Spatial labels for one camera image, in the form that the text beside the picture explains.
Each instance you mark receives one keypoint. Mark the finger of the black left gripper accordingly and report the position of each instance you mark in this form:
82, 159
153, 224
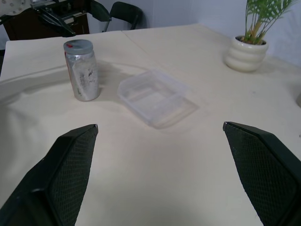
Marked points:
57, 22

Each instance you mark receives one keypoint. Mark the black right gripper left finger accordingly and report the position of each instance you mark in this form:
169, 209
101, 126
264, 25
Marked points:
35, 188

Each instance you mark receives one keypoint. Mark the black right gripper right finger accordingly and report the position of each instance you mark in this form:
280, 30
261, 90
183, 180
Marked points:
270, 179

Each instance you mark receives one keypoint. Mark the grey plastic jar lid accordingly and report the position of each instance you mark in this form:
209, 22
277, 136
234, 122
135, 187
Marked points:
78, 47

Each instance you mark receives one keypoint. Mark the clear jar grey lid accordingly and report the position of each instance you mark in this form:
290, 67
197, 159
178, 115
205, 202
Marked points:
85, 77

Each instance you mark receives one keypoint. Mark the clear plastic container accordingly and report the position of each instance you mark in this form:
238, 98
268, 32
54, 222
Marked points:
152, 99

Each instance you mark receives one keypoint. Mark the dark brown cabinet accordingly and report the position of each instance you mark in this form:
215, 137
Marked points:
26, 29

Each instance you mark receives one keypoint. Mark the dark chair with metal leg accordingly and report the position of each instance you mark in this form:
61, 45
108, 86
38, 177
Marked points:
100, 10

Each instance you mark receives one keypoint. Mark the black folding chair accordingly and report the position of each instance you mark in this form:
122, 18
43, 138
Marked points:
125, 13

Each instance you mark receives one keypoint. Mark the cream tablecloth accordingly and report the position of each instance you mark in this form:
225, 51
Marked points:
164, 164

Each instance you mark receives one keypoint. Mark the white ribbed plant pot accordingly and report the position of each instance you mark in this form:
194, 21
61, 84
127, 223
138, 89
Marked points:
245, 57

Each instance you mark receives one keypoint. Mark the green palm plant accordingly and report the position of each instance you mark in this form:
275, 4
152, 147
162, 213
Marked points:
257, 21

